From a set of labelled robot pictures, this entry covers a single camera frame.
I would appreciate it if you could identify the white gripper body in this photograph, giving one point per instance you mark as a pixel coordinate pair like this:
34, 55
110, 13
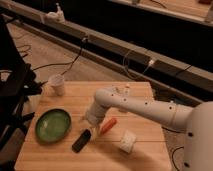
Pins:
95, 114

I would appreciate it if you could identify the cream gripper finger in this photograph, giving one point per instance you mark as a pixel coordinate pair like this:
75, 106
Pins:
94, 132

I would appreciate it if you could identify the black eraser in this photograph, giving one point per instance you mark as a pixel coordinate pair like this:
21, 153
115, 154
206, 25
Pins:
83, 139

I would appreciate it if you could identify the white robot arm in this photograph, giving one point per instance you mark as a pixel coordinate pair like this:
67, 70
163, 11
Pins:
195, 122

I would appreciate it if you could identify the orange carrot toy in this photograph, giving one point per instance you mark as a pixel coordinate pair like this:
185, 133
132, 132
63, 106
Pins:
108, 125

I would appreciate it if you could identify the white tube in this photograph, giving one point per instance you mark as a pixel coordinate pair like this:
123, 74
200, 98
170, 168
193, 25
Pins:
125, 91

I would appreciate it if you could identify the green bowl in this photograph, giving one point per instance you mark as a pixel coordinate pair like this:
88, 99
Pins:
52, 126

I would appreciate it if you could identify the white cup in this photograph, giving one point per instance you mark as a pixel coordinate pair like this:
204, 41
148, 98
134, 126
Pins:
57, 82

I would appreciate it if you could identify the black equipment at left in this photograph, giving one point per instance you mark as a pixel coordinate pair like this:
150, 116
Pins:
14, 91

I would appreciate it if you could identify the white object on rail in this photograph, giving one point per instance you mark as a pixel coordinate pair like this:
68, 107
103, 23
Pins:
58, 15

